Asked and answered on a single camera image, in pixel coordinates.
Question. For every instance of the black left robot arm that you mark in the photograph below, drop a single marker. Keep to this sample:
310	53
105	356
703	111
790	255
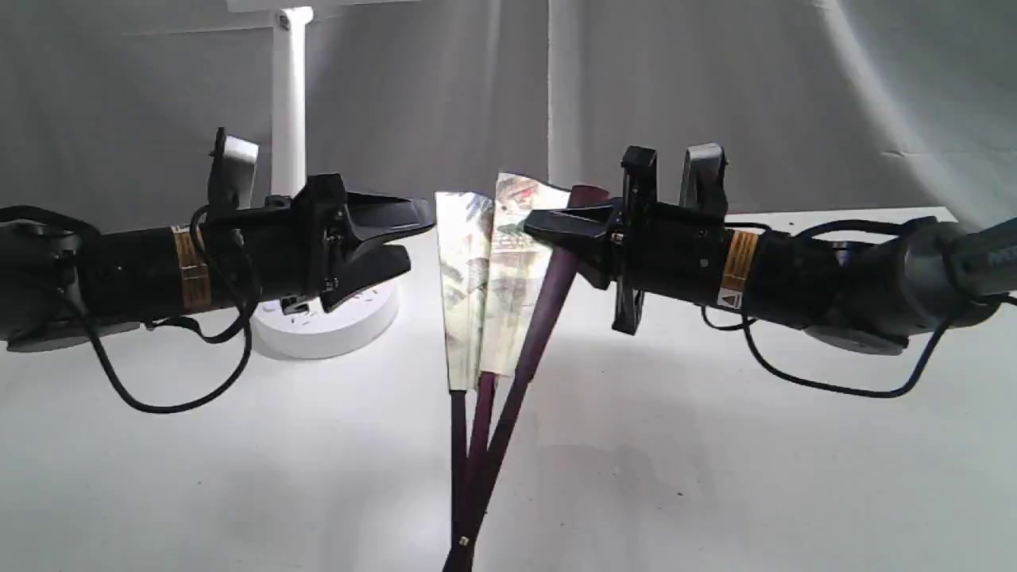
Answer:
52	264

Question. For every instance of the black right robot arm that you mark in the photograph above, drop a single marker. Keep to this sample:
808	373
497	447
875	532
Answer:
859	285

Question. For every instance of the painted paper folding fan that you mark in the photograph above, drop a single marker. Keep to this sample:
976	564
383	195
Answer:
502	295

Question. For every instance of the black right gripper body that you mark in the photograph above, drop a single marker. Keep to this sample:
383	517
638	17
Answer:
663	249

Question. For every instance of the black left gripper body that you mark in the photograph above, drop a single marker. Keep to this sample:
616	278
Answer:
290	249

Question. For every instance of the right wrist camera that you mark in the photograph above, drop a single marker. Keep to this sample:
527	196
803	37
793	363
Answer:
703	178

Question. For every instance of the white backdrop cloth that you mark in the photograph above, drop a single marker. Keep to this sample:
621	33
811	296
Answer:
109	108

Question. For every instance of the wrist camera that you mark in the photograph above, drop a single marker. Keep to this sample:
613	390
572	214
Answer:
233	171
703	178

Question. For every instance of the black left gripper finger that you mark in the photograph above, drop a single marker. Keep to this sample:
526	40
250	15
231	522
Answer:
346	279
374	223

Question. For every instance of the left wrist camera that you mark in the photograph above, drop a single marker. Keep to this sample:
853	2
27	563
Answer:
233	171

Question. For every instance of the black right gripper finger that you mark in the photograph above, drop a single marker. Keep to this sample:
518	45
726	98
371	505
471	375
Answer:
583	231
600	273

